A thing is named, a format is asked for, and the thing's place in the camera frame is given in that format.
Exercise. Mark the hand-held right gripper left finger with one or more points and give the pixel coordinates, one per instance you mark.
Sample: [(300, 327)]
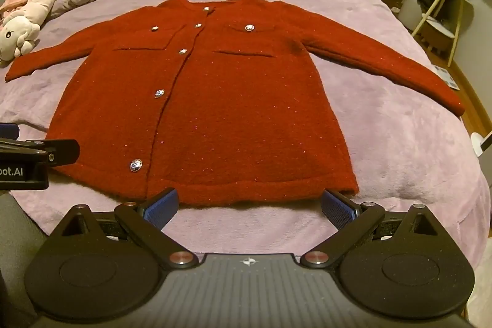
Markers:
[(163, 209)]

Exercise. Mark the red knit cardigan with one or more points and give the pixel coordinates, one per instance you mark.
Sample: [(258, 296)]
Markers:
[(238, 109)]

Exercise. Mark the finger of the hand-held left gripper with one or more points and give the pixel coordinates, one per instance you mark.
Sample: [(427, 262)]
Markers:
[(8, 130), (61, 151)]

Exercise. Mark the side table with yellow legs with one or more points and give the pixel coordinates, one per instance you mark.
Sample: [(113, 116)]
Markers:
[(455, 11)]

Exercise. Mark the white plush toy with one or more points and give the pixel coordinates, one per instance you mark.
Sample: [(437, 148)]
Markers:
[(32, 13)]

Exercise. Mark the bed with purple sheet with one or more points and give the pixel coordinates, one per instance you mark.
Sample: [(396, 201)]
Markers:
[(388, 143)]

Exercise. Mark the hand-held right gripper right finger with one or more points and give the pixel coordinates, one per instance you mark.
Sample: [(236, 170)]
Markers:
[(336, 209)]

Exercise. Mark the small white object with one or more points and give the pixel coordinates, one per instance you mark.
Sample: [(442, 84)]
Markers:
[(482, 143)]

